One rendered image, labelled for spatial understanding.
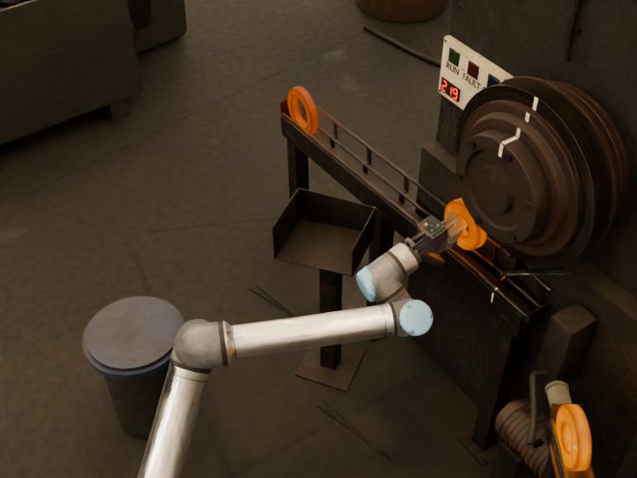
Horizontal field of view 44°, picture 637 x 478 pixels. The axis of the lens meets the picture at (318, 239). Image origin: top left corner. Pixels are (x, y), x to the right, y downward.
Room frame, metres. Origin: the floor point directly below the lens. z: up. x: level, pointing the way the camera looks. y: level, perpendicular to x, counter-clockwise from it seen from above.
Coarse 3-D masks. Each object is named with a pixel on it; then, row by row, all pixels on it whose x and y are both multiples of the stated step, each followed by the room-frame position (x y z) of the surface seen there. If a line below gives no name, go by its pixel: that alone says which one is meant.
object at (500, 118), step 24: (480, 120) 1.59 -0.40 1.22; (504, 120) 1.52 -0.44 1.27; (528, 120) 1.49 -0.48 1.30; (528, 144) 1.45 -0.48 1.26; (552, 144) 1.42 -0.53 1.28; (552, 168) 1.39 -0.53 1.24; (552, 192) 1.37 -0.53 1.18; (576, 192) 1.34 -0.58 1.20; (552, 216) 1.36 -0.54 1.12; (576, 216) 1.33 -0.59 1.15; (528, 240) 1.40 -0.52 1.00; (552, 240) 1.36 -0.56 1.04
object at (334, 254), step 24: (312, 192) 1.93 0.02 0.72; (288, 216) 1.86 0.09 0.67; (312, 216) 1.93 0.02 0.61; (336, 216) 1.89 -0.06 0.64; (360, 216) 1.86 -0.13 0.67; (288, 240) 1.84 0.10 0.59; (312, 240) 1.83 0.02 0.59; (336, 240) 1.82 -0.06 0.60; (360, 240) 1.72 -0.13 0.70; (312, 264) 1.72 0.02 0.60; (336, 264) 1.72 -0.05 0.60; (336, 288) 1.76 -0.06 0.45; (312, 360) 1.80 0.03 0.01; (336, 360) 1.76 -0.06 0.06; (360, 360) 1.80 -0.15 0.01; (336, 384) 1.69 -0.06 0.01
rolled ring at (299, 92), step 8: (296, 88) 2.46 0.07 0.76; (304, 88) 2.45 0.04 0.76; (288, 96) 2.50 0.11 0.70; (296, 96) 2.45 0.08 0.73; (304, 96) 2.41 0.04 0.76; (288, 104) 2.50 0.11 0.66; (296, 104) 2.49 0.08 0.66; (304, 104) 2.39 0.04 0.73; (312, 104) 2.39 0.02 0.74; (296, 112) 2.48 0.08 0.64; (312, 112) 2.37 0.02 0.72; (296, 120) 2.46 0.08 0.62; (304, 120) 2.46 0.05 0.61; (312, 120) 2.36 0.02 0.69; (304, 128) 2.40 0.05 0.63; (312, 128) 2.36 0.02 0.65
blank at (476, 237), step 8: (456, 200) 1.72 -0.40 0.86; (448, 208) 1.73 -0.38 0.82; (456, 208) 1.70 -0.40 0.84; (464, 208) 1.68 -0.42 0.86; (464, 216) 1.67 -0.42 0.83; (472, 224) 1.64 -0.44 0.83; (464, 232) 1.69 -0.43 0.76; (472, 232) 1.64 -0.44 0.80; (480, 232) 1.62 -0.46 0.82; (464, 240) 1.66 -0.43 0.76; (472, 240) 1.63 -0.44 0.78; (480, 240) 1.62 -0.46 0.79; (464, 248) 1.65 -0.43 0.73; (472, 248) 1.63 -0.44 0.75
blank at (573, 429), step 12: (564, 408) 1.08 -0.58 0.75; (576, 408) 1.07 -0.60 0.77; (564, 420) 1.06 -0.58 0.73; (576, 420) 1.03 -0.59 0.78; (564, 432) 1.05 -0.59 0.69; (576, 432) 1.00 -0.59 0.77; (588, 432) 1.00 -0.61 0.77; (564, 444) 1.03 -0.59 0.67; (576, 444) 0.98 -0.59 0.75; (588, 444) 0.98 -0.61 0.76; (564, 456) 1.01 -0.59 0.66; (576, 456) 0.96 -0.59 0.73; (588, 456) 0.96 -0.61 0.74; (576, 468) 0.95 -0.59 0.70
